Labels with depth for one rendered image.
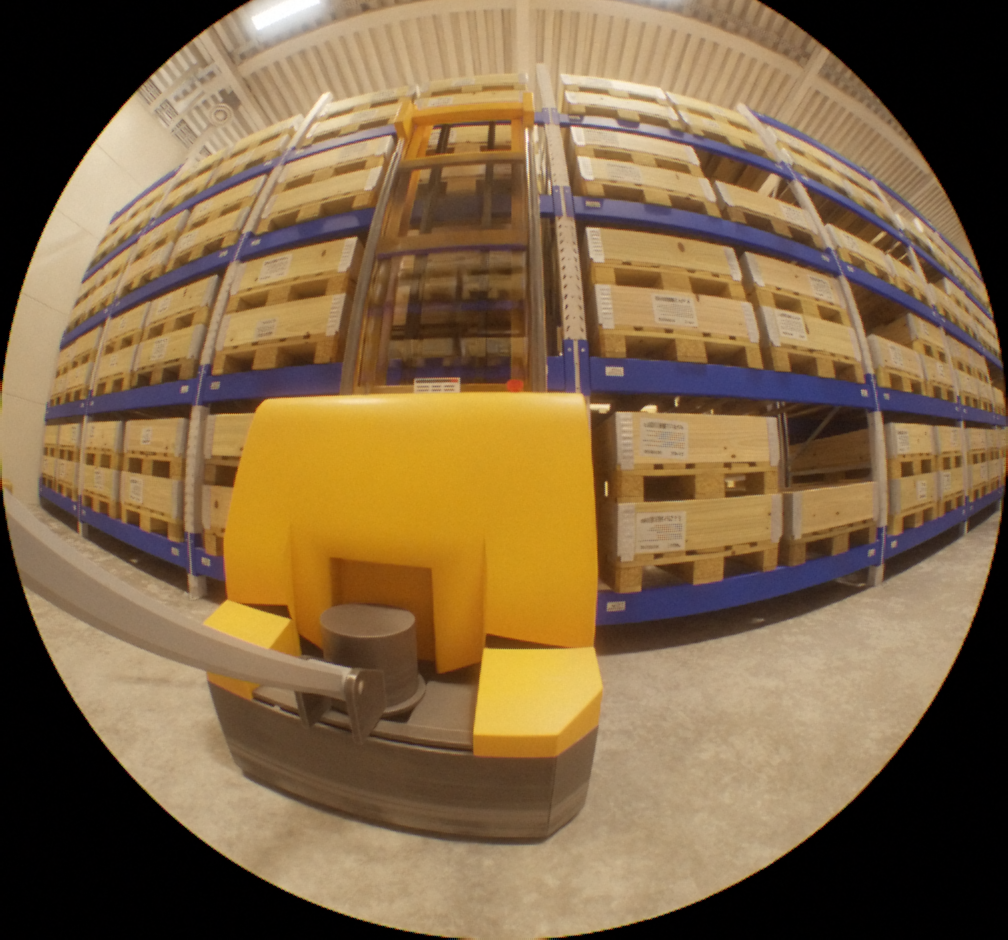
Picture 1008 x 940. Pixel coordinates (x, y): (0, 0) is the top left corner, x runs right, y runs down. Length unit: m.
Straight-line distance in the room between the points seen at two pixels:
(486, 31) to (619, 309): 6.56
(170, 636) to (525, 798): 0.55
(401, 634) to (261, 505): 0.42
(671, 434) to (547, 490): 0.85
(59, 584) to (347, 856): 0.67
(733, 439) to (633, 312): 0.67
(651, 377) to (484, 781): 1.36
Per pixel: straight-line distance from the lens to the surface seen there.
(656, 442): 1.38
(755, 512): 1.63
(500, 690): 0.61
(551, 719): 0.58
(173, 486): 2.23
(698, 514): 1.45
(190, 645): 0.31
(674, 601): 1.49
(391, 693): 0.64
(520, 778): 0.63
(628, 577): 1.37
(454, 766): 0.62
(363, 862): 0.79
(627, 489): 1.33
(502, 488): 0.64
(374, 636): 0.58
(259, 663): 0.37
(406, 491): 0.67
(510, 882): 0.75
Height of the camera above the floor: 0.68
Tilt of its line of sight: 9 degrees up
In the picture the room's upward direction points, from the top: 1 degrees clockwise
